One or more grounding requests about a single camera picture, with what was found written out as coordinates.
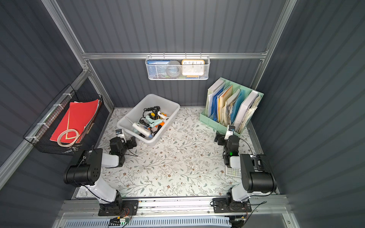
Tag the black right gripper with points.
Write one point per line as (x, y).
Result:
(221, 139)

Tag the blue folder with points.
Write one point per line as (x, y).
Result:
(213, 104)

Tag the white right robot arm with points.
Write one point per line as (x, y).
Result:
(256, 176)

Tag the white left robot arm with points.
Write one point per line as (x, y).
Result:
(85, 167)

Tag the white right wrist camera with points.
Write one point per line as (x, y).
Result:
(230, 131)

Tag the white calculator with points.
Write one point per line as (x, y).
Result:
(233, 172)

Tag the mint glue gun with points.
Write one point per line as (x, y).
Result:
(152, 122)

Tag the yellow alarm clock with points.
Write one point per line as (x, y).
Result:
(193, 68)

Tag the small white orange-tip glue gun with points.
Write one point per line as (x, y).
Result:
(162, 116)

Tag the white blue-tip glue gun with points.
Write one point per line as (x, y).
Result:
(139, 128)

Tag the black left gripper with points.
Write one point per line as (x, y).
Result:
(128, 141)

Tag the red folder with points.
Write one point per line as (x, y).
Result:
(78, 116)

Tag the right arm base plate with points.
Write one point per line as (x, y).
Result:
(223, 205)

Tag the floral table mat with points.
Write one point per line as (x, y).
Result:
(186, 161)

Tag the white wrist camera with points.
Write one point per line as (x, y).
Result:
(230, 131)
(120, 133)

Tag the white wire wall basket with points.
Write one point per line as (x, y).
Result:
(179, 58)

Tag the teal perforated folder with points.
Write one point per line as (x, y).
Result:
(236, 105)

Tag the grey tape roll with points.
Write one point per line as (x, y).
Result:
(173, 69)

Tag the white thick binder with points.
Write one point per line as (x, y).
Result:
(243, 112)

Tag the green plastic file organizer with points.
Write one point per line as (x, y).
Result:
(225, 101)

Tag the blue box in basket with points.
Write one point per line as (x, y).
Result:
(156, 68)

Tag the black wire side basket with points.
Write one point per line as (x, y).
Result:
(40, 133)

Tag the translucent white storage box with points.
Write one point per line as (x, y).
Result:
(168, 107)

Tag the aluminium front rail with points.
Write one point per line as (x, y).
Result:
(179, 212)

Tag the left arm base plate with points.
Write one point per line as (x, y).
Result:
(124, 208)

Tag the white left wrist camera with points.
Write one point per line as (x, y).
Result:
(120, 133)

